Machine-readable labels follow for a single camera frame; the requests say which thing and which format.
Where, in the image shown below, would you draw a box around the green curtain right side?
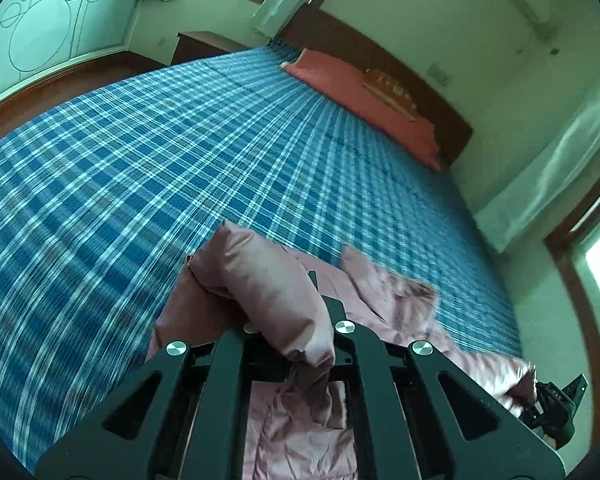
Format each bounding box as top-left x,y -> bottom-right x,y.
476,78 -> 600,252

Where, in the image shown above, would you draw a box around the dark wooden nightstand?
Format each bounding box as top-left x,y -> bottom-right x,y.
171,32 -> 247,65

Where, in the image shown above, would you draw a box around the brown patterned small cushion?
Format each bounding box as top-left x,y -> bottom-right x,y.
363,70 -> 419,122

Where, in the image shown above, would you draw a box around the frosted glass wardrobe doors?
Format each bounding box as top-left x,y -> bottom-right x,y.
0,0 -> 137,94

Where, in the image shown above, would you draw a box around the pink quilted down jacket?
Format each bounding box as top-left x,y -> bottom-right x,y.
148,222 -> 536,479

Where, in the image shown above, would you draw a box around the wall power outlet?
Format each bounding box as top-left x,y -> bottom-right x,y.
426,63 -> 452,87

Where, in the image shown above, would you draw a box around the right window wooden frame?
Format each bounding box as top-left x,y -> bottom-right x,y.
544,148 -> 600,441

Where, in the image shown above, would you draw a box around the blue plaid bed sheet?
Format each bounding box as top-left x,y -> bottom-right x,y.
0,42 -> 521,468

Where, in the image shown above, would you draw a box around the orange red pillow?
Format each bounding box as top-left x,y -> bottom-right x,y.
280,49 -> 441,171

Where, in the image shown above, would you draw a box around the dark wooden headboard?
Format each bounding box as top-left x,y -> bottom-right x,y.
277,5 -> 475,167

